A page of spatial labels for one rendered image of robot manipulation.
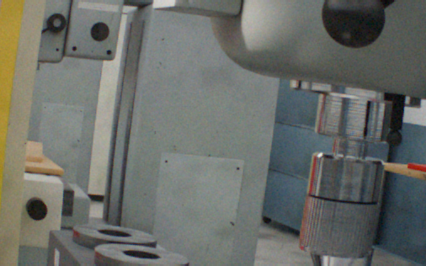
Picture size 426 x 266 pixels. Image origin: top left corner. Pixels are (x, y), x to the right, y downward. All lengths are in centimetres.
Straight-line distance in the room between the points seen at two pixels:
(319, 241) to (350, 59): 12
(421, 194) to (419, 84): 725
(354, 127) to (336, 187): 4
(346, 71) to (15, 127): 179
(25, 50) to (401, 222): 609
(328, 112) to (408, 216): 736
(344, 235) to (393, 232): 755
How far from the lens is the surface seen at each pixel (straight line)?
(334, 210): 53
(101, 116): 888
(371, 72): 48
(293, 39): 47
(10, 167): 224
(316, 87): 52
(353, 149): 54
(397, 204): 806
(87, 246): 90
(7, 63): 221
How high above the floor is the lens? 130
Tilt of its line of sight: 3 degrees down
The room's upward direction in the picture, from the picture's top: 7 degrees clockwise
